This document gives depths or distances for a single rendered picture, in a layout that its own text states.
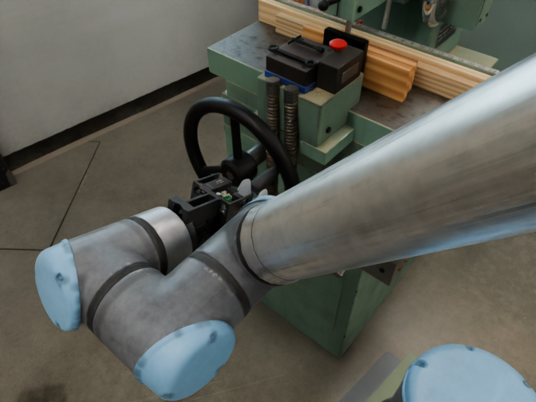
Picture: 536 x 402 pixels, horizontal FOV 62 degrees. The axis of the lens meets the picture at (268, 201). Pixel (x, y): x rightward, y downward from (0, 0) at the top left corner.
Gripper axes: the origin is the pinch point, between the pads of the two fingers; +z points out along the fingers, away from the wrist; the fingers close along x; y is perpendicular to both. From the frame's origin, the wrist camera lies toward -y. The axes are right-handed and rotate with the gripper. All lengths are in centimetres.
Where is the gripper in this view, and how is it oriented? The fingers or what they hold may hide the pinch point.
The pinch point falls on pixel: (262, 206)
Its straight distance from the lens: 75.2
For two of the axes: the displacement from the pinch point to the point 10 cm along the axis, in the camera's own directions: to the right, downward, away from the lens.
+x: -7.7, -4.7, 4.4
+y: 2.2, -8.4, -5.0
